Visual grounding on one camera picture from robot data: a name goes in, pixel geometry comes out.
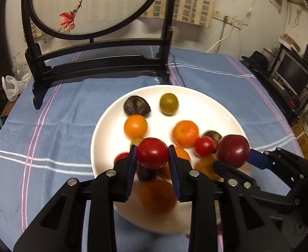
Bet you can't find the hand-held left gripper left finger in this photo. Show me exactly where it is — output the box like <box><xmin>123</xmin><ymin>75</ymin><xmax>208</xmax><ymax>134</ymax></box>
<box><xmin>13</xmin><ymin>145</ymin><xmax>139</xmax><ymax>252</ymax></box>

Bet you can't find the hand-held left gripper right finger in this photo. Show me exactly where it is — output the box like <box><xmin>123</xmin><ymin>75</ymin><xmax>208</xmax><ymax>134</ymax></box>
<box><xmin>168</xmin><ymin>144</ymin><xmax>292</xmax><ymax>252</ymax></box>

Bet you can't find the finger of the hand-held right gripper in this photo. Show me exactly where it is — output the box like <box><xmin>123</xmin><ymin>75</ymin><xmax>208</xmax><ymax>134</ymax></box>
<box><xmin>248</xmin><ymin>147</ymin><xmax>308</xmax><ymax>182</ymax></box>
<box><xmin>212</xmin><ymin>160</ymin><xmax>300</xmax><ymax>207</ymax></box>

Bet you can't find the smooth small orange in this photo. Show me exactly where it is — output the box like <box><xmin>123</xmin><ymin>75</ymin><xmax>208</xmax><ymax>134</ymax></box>
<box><xmin>124</xmin><ymin>114</ymin><xmax>148</xmax><ymax>140</ymax></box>
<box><xmin>156</xmin><ymin>163</ymin><xmax>173</xmax><ymax>181</ymax></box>

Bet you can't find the red cherry tomato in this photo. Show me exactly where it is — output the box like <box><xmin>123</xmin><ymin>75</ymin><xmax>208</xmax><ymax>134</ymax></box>
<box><xmin>194</xmin><ymin>136</ymin><xmax>215</xmax><ymax>157</ymax></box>
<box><xmin>114</xmin><ymin>152</ymin><xmax>130</xmax><ymax>166</ymax></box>
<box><xmin>137</xmin><ymin>137</ymin><xmax>169</xmax><ymax>169</ymax></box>

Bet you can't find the dark red plum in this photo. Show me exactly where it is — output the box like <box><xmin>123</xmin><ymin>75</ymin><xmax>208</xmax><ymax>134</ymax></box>
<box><xmin>216</xmin><ymin>134</ymin><xmax>250</xmax><ymax>169</ymax></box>

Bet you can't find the large mandarin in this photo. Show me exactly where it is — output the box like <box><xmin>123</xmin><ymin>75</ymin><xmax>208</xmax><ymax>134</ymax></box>
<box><xmin>139</xmin><ymin>179</ymin><xmax>178</xmax><ymax>214</ymax></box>

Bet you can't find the white oval plate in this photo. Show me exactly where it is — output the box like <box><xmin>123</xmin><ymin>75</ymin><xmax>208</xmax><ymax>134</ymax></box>
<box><xmin>90</xmin><ymin>85</ymin><xmax>254</xmax><ymax>235</ymax></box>

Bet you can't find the cardboard box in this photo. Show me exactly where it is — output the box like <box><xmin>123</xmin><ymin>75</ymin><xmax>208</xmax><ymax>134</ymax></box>
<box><xmin>291</xmin><ymin>118</ymin><xmax>308</xmax><ymax>158</ymax></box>

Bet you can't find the small green citrus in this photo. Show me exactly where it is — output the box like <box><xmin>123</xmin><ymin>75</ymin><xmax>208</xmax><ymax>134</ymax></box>
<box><xmin>159</xmin><ymin>93</ymin><xmax>179</xmax><ymax>116</ymax></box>

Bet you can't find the black monitor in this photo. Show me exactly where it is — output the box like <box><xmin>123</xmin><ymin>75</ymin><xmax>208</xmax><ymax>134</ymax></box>
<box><xmin>274</xmin><ymin>52</ymin><xmax>308</xmax><ymax>96</ymax></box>

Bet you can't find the blue striped tablecloth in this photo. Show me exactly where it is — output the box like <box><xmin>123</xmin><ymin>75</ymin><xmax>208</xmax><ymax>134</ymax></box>
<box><xmin>0</xmin><ymin>47</ymin><xmax>305</xmax><ymax>252</ymax></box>

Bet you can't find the black hat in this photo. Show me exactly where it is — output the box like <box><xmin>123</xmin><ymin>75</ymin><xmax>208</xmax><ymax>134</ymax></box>
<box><xmin>242</xmin><ymin>51</ymin><xmax>271</xmax><ymax>72</ymax></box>

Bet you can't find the black round painted table screen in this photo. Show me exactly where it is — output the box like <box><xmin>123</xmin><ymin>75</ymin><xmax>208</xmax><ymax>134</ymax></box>
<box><xmin>21</xmin><ymin>0</ymin><xmax>179</xmax><ymax>110</ymax></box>

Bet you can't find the white plastic bag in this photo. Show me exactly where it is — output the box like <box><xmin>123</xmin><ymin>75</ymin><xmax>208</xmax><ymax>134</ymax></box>
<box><xmin>2</xmin><ymin>76</ymin><xmax>29</xmax><ymax>102</ymax></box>

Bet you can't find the clear plastic container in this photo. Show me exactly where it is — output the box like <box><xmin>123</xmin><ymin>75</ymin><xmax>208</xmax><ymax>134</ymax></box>
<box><xmin>12</xmin><ymin>58</ymin><xmax>32</xmax><ymax>81</ymax></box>

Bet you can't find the checkered curtain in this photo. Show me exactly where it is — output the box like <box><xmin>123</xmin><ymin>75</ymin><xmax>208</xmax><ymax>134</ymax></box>
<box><xmin>141</xmin><ymin>0</ymin><xmax>220</xmax><ymax>28</ymax></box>

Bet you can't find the black cable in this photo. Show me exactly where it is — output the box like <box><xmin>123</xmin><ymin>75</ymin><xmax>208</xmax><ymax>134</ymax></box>
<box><xmin>169</xmin><ymin>54</ymin><xmax>187</xmax><ymax>88</ymax></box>

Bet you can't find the white cable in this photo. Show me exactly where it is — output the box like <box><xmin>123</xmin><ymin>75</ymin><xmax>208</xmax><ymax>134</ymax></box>
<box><xmin>206</xmin><ymin>22</ymin><xmax>235</xmax><ymax>53</ymax></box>

